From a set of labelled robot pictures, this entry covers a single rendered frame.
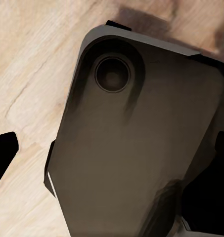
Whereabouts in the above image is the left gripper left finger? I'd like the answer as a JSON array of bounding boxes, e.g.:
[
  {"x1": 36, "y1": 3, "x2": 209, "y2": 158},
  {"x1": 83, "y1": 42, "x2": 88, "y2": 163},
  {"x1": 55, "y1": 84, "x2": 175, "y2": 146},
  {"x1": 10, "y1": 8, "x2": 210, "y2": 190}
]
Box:
[{"x1": 0, "y1": 131, "x2": 19, "y2": 179}]

